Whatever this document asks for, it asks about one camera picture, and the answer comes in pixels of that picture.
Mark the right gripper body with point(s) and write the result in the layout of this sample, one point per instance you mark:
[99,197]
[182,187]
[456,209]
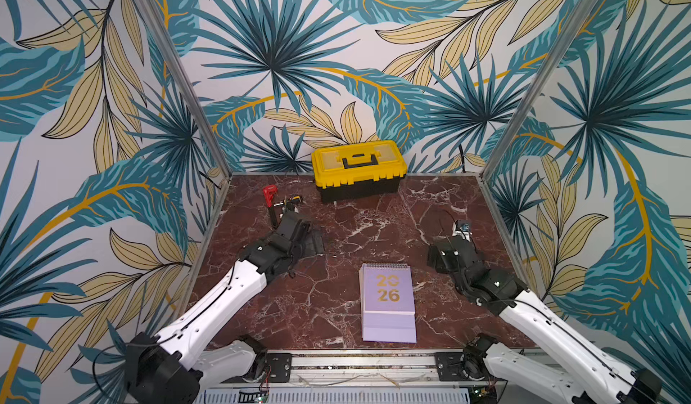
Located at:
[456,245]

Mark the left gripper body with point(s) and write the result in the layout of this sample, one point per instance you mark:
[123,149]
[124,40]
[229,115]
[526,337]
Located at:
[308,247]

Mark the purple calendar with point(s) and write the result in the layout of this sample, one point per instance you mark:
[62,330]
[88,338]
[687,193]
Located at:
[387,303]

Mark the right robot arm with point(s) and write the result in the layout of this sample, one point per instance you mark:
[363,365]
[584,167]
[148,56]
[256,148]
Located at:
[585,373]

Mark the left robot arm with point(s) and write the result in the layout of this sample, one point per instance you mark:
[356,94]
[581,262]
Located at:
[174,364]

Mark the yellow black screwdriver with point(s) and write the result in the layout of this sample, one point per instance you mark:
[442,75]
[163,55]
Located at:
[289,202]

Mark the red clamp tool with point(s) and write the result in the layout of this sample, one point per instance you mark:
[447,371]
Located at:
[269,192]

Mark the yellow black toolbox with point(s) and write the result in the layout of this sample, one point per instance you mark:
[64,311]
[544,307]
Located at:
[360,170]

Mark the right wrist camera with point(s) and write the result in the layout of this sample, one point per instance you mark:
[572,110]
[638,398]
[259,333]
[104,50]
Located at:
[462,228]

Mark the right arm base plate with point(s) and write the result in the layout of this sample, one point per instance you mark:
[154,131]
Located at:
[459,367]

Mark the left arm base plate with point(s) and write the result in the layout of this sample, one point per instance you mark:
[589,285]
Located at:
[271,368]

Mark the aluminium front rail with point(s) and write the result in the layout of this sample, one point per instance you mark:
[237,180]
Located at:
[372,376]

